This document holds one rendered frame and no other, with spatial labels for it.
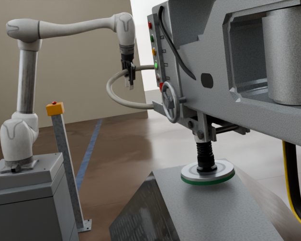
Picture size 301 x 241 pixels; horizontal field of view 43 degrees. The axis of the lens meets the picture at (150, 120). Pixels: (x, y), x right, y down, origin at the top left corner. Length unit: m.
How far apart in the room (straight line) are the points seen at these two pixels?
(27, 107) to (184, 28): 1.29
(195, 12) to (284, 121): 0.66
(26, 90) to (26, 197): 0.64
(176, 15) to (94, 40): 6.67
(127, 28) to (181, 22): 0.81
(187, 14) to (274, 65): 0.59
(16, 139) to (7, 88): 6.22
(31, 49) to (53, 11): 5.79
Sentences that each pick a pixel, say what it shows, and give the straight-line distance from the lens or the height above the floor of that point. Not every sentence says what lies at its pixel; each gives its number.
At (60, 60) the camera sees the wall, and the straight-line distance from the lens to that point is 8.09.
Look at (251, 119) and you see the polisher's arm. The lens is 0.96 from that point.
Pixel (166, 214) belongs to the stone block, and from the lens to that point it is 1.38.
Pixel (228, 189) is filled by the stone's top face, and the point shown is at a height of 0.87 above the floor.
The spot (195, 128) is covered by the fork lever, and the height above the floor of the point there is 1.12.
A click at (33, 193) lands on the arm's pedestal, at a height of 0.77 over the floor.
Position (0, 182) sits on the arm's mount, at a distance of 2.21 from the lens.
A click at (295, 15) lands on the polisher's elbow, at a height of 1.47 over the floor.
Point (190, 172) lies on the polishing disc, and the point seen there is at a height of 0.92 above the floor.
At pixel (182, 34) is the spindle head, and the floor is 1.47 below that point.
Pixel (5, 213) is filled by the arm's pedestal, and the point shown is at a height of 0.69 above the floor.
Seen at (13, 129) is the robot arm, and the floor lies 1.10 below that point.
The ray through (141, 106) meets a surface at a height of 1.15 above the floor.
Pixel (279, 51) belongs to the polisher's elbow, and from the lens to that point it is 0.83.
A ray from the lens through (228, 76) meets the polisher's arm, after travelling 1.02.
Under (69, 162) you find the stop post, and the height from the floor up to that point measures 0.59.
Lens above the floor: 1.46
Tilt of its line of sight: 12 degrees down
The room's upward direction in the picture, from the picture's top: 9 degrees counter-clockwise
